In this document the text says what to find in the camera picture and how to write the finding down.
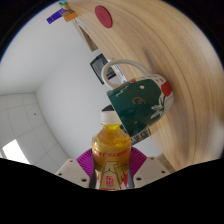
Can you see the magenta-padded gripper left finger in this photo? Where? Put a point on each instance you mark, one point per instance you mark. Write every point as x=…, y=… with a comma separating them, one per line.
x=71, y=171

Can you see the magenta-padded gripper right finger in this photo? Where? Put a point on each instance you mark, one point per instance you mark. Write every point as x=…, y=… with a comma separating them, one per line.
x=151, y=170

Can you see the yellow tea drink bottle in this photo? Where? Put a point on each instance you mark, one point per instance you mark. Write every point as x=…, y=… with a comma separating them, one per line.
x=111, y=150

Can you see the large square ceiling light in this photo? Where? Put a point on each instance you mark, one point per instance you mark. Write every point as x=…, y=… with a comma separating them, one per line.
x=15, y=152

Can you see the dark green floral mug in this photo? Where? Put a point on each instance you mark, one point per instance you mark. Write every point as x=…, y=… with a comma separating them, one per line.
x=140, y=103

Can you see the low wooden side cabinet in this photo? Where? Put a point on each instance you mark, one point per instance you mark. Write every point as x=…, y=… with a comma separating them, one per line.
x=87, y=36

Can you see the orange cardboard box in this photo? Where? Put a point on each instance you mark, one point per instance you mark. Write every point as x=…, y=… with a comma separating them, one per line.
x=70, y=15

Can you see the tall purple box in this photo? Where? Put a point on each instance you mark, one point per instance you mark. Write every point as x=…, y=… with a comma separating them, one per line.
x=56, y=16

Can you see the flat round red coaster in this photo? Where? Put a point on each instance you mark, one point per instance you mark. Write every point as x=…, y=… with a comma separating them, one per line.
x=103, y=16

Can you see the green flat box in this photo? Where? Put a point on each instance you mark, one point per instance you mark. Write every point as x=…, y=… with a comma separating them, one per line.
x=62, y=3

